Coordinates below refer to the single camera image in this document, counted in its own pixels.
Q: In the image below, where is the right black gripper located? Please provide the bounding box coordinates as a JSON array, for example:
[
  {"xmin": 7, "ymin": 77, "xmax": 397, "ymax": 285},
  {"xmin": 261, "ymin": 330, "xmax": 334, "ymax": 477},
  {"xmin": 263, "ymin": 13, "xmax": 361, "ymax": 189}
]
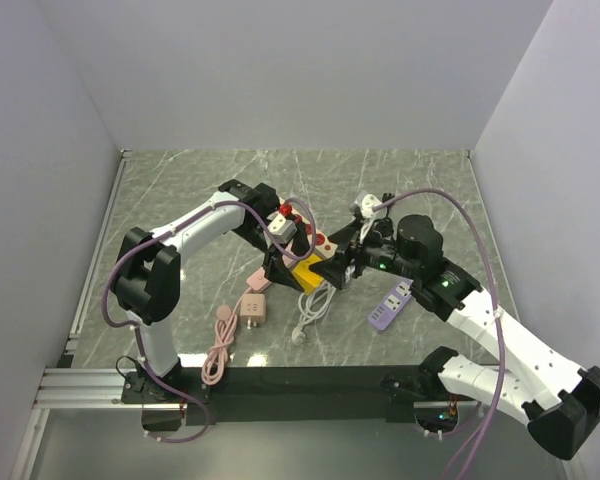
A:
[{"xmin": 308, "ymin": 218, "xmax": 420, "ymax": 289}]

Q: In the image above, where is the yellow cube socket adapter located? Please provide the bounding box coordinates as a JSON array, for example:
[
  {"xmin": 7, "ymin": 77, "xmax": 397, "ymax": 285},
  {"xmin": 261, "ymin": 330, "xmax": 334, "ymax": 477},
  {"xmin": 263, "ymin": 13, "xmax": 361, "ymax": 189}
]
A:
[{"xmin": 292, "ymin": 254, "xmax": 324, "ymax": 295}]

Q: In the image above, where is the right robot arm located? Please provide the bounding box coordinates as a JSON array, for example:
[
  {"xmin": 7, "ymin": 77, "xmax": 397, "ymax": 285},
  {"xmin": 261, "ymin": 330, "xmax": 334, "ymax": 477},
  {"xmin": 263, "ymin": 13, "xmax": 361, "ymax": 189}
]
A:
[{"xmin": 310, "ymin": 214, "xmax": 600, "ymax": 460}]

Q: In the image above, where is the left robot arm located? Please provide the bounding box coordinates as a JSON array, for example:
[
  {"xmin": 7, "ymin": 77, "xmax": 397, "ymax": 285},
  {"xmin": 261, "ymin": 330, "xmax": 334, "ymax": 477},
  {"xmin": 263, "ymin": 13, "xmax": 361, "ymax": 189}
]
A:
[{"xmin": 103, "ymin": 179, "xmax": 317, "ymax": 402}]

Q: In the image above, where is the beige red power strip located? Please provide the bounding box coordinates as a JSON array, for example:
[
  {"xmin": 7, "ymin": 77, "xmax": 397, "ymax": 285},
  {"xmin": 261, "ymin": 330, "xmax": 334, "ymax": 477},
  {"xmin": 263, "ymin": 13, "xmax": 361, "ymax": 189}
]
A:
[{"xmin": 282, "ymin": 200, "xmax": 336, "ymax": 260}]

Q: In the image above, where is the pink cube adapter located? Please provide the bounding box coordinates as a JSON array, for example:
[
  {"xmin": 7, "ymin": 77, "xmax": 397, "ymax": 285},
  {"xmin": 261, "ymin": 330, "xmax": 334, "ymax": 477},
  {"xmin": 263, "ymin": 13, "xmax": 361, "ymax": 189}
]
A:
[{"xmin": 238, "ymin": 293, "xmax": 266, "ymax": 329}]

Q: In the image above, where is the purple power strip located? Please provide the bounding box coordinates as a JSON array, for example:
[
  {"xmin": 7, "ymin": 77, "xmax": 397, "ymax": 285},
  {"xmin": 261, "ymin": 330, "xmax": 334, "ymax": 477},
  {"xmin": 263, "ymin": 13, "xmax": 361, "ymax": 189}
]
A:
[{"xmin": 367, "ymin": 278, "xmax": 412, "ymax": 333}]

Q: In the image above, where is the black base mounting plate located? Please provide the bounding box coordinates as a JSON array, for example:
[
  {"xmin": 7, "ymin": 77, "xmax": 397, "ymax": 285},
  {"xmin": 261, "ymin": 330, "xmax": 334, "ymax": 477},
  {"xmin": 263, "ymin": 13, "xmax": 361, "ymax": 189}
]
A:
[{"xmin": 121, "ymin": 365, "xmax": 453, "ymax": 426}]

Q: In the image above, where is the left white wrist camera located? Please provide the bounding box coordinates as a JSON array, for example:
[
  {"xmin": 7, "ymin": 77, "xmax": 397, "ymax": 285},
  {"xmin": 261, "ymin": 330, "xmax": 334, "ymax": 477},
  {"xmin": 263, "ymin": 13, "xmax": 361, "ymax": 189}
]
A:
[{"xmin": 267, "ymin": 203, "xmax": 304, "ymax": 244}]

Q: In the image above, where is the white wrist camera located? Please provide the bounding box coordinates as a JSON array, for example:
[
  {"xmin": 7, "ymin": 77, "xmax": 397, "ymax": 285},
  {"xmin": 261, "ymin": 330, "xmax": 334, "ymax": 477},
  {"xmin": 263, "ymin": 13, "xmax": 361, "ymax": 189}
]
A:
[
  {"xmin": 350, "ymin": 191, "xmax": 381, "ymax": 220},
  {"xmin": 267, "ymin": 203, "xmax": 304, "ymax": 244}
]

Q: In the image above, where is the white coiled power cable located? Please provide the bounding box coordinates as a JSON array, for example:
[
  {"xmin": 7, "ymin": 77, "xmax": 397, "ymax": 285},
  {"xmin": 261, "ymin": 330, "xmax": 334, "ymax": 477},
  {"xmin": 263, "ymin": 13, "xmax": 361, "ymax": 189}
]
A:
[{"xmin": 291, "ymin": 279, "xmax": 341, "ymax": 348}]

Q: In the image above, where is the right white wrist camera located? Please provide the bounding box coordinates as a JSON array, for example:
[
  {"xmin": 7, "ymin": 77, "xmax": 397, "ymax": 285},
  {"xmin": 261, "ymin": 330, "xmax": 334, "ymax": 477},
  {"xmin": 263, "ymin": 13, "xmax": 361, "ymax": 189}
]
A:
[{"xmin": 350, "ymin": 191, "xmax": 381, "ymax": 220}]

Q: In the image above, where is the black power cable with plug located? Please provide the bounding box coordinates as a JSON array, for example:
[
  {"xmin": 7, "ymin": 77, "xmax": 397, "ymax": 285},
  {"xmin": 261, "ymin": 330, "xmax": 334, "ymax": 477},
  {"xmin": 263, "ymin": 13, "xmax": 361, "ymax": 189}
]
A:
[{"xmin": 379, "ymin": 192, "xmax": 399, "ymax": 221}]

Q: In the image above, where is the pink coiled cable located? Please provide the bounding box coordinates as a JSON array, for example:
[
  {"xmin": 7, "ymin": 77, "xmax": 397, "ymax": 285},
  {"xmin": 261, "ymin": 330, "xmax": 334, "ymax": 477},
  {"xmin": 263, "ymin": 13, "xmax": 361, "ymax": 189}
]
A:
[{"xmin": 200, "ymin": 287, "xmax": 254, "ymax": 387}]

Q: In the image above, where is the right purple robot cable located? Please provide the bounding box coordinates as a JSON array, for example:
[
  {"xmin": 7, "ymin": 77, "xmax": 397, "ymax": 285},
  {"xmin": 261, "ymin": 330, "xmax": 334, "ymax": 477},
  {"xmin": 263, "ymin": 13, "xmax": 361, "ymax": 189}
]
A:
[{"xmin": 374, "ymin": 187, "xmax": 506, "ymax": 480}]

